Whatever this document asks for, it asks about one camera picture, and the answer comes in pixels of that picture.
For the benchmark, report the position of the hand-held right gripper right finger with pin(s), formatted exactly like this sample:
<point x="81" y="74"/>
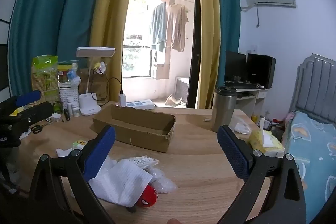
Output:
<point x="232" y="151"/>

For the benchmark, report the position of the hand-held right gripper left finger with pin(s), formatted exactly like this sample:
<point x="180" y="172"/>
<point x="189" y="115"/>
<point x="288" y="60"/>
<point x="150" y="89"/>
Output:
<point x="101" y="151"/>

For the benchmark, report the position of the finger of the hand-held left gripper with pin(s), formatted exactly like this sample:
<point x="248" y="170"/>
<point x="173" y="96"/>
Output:
<point x="39" y="111"/>
<point x="27" y="98"/>

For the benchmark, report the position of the small cartoon carton box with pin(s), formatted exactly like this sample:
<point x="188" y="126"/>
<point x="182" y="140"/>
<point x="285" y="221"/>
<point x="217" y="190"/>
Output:
<point x="78" y="144"/>

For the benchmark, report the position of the bag of white beads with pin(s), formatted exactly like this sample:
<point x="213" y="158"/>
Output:
<point x="141" y="160"/>

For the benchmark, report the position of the cardboard box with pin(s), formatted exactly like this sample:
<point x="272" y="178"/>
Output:
<point x="141" y="136"/>

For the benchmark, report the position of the clear bubble wrap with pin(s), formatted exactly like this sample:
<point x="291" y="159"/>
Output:
<point x="162" y="182"/>

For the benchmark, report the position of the person's right hand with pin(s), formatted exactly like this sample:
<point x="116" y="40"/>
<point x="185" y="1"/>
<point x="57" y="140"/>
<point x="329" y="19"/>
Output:
<point x="173" y="221"/>

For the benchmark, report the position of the black scissors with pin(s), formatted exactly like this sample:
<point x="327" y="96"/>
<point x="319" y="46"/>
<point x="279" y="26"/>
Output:
<point x="36" y="129"/>

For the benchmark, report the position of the small green bottle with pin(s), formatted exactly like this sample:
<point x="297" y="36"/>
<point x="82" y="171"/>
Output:
<point x="57" y="107"/>

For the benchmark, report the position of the clear plastic bag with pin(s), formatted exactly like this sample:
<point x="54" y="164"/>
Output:
<point x="242" y="127"/>

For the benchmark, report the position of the green pack of paper cups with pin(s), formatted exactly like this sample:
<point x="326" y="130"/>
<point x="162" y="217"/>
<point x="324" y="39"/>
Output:
<point x="44" y="77"/>

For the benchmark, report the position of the yellow tissue pack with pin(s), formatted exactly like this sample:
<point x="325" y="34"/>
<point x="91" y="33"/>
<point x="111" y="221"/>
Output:
<point x="258" y="140"/>

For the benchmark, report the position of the white pill bottle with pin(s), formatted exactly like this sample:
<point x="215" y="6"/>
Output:
<point x="76" y="109"/>
<point x="70" y="106"/>

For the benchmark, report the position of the white plastic basket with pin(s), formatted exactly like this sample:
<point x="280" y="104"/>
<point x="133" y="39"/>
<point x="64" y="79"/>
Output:
<point x="68" y="94"/>

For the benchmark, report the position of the stainless steel tumbler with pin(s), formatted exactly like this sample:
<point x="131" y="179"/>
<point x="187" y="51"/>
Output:
<point x="223" y="111"/>

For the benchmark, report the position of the brown jar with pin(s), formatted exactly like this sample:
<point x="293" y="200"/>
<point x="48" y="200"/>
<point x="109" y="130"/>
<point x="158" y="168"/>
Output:
<point x="63" y="75"/>

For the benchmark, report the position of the white desk lamp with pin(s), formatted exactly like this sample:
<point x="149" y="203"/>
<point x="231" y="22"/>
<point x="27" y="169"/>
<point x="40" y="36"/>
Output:
<point x="89" y="107"/>

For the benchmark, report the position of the white charger plug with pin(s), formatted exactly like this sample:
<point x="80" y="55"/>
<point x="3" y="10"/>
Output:
<point x="122" y="99"/>

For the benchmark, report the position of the white computer desk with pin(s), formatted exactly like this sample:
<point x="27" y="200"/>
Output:
<point x="258" y="98"/>

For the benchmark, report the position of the white power strip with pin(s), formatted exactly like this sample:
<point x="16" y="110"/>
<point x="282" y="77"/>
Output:
<point x="141" y="104"/>

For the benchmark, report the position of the brown paper bag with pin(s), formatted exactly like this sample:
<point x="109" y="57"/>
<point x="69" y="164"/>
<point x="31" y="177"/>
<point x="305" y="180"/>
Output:
<point x="98" y="87"/>

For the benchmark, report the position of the red spider plush toy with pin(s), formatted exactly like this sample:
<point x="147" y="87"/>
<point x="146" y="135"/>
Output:
<point x="148" y="196"/>

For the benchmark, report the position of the black keyboard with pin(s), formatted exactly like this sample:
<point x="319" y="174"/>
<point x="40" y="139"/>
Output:
<point x="241" y="85"/>

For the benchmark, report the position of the small yellow white toy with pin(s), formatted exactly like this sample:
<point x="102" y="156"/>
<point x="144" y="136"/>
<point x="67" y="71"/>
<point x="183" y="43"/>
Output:
<point x="101" y="66"/>

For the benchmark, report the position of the blue printed blanket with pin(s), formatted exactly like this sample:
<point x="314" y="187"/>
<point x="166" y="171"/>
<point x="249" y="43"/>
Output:
<point x="312" y="150"/>

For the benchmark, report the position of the white balcony appliance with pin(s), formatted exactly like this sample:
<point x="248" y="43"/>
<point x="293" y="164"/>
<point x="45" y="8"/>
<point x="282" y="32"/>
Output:
<point x="182" y="88"/>

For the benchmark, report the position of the wide teal curtain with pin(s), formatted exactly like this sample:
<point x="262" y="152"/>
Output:
<point x="52" y="16"/>

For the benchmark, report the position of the black computer monitor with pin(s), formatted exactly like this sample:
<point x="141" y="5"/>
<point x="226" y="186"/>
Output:
<point x="261" y="70"/>

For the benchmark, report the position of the grey padded headboard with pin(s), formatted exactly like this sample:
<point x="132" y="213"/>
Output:
<point x="312" y="87"/>

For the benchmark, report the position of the yellow curtain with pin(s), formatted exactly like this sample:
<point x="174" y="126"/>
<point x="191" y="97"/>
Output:
<point x="210" y="29"/>
<point x="113" y="16"/>

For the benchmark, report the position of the narrow teal curtain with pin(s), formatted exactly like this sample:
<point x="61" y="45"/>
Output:
<point x="229" y="16"/>

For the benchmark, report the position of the hanging beige shirt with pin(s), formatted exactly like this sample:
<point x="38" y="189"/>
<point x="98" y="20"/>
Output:
<point x="177" y="27"/>

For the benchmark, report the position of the hanging blue shirt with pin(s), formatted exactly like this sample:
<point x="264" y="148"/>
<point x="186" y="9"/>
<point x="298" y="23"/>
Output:
<point x="157" y="27"/>

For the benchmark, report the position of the white air conditioner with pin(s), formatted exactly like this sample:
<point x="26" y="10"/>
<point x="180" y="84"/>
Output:
<point x="273" y="1"/>

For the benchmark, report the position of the black door frame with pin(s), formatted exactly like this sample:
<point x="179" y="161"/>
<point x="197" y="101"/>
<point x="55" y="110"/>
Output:
<point x="195" y="43"/>

